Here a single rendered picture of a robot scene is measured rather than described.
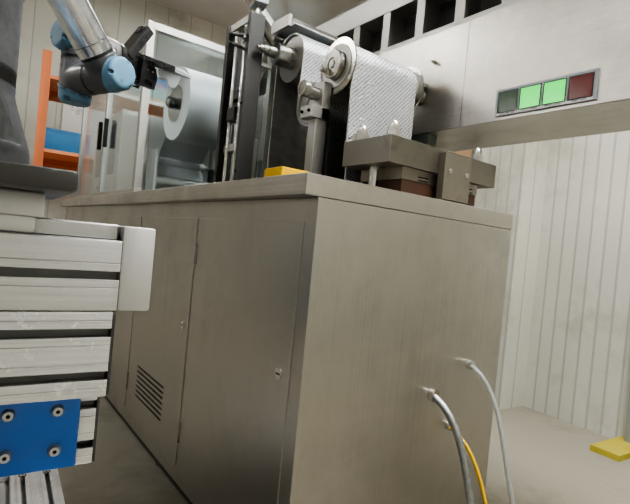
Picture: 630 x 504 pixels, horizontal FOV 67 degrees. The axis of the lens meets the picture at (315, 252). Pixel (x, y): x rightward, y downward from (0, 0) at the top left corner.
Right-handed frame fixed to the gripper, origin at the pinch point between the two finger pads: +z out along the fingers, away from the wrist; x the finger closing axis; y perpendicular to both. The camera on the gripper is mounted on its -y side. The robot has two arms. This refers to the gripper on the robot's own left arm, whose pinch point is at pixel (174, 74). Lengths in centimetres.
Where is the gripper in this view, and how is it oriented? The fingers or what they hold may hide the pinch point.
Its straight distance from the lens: 157.6
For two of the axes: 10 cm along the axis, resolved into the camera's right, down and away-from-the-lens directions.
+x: 8.3, 2.2, -5.1
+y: -2.1, 9.7, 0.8
